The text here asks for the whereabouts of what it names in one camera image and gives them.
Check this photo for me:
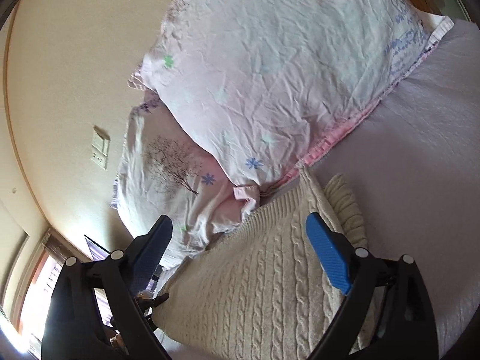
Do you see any white wall switch panel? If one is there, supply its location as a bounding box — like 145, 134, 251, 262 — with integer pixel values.
91, 126, 110, 170

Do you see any lavender bed sheet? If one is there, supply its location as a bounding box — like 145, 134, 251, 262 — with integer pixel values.
303, 20, 479, 359

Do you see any pink tree print pillow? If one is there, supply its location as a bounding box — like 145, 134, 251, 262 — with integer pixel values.
112, 90, 260, 269

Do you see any beige cable knit sweater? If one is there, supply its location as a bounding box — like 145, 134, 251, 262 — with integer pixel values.
153, 170, 368, 359

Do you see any pink floral pillow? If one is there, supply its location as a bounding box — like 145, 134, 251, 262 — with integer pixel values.
130, 0, 454, 192

